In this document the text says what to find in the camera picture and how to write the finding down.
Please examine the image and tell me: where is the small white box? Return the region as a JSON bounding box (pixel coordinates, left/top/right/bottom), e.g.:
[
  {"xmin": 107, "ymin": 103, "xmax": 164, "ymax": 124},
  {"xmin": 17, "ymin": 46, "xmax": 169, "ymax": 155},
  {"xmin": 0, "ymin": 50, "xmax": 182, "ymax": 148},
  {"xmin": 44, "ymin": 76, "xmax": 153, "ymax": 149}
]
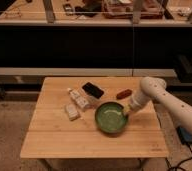
[{"xmin": 65, "ymin": 104, "xmax": 80, "ymax": 121}]

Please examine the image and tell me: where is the black device on shelf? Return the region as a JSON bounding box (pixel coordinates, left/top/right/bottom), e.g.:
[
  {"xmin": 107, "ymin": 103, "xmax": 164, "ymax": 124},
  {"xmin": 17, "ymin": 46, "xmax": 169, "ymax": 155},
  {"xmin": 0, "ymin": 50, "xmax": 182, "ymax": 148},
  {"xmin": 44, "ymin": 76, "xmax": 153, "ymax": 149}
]
[{"xmin": 63, "ymin": 4, "xmax": 74, "ymax": 16}]

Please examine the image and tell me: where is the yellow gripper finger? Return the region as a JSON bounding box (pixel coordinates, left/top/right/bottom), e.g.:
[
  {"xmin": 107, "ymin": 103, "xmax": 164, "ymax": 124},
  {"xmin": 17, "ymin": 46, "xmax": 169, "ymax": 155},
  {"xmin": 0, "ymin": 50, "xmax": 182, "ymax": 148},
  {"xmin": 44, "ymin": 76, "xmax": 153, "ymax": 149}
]
[{"xmin": 123, "ymin": 106, "xmax": 131, "ymax": 116}]

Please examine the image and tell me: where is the tray on shelf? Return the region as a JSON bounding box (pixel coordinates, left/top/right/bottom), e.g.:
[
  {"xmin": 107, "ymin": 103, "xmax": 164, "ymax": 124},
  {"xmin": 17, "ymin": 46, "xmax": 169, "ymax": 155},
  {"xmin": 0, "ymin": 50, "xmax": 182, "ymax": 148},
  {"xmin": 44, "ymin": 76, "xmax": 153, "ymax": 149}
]
[{"xmin": 102, "ymin": 0, "xmax": 164, "ymax": 18}]

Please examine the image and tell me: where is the brown oblong object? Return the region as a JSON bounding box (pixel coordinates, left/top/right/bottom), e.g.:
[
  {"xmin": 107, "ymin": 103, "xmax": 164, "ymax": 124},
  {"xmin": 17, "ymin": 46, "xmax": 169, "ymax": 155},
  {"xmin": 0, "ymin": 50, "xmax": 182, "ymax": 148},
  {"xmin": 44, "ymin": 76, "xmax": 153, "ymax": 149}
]
[{"xmin": 116, "ymin": 89, "xmax": 132, "ymax": 99}]

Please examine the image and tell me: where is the wooden table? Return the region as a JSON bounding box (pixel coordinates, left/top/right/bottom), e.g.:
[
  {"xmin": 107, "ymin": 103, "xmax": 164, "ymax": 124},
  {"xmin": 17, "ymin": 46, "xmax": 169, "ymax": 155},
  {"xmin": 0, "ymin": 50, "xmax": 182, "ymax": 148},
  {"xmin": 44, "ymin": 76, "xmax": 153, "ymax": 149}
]
[{"xmin": 20, "ymin": 77, "xmax": 169, "ymax": 159}]

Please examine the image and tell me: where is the black rectangular phone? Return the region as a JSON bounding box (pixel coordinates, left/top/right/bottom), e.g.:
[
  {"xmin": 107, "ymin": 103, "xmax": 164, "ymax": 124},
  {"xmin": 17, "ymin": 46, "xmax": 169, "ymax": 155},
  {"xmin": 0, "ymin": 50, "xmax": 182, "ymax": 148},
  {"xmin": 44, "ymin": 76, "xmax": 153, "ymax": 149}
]
[{"xmin": 82, "ymin": 82, "xmax": 104, "ymax": 99}]

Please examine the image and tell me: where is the black floor box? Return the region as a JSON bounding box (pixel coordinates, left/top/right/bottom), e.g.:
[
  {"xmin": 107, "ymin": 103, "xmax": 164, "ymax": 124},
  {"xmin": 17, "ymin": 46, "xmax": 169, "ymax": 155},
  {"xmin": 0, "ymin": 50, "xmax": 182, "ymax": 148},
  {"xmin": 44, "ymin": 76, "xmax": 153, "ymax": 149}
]
[{"xmin": 176, "ymin": 126, "xmax": 192, "ymax": 144}]

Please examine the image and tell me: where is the black floor cable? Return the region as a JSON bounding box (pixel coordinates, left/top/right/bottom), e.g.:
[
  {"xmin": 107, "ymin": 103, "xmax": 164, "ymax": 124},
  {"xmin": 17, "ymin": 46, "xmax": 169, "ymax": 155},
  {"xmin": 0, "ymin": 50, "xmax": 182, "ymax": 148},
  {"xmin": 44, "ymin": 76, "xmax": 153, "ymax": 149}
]
[{"xmin": 164, "ymin": 142, "xmax": 192, "ymax": 171}]

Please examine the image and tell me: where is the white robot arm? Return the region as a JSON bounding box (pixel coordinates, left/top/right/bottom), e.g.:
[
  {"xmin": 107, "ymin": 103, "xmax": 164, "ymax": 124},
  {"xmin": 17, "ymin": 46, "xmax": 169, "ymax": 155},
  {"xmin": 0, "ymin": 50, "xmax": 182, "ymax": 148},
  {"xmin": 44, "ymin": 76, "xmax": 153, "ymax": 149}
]
[{"xmin": 124, "ymin": 77, "xmax": 192, "ymax": 135}]

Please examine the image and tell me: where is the green ceramic bowl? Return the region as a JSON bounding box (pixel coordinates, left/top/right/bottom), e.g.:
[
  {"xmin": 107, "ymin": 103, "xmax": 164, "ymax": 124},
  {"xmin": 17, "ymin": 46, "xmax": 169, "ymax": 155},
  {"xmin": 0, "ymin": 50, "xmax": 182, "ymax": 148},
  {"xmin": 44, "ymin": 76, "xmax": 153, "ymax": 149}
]
[{"xmin": 95, "ymin": 102, "xmax": 128, "ymax": 134}]

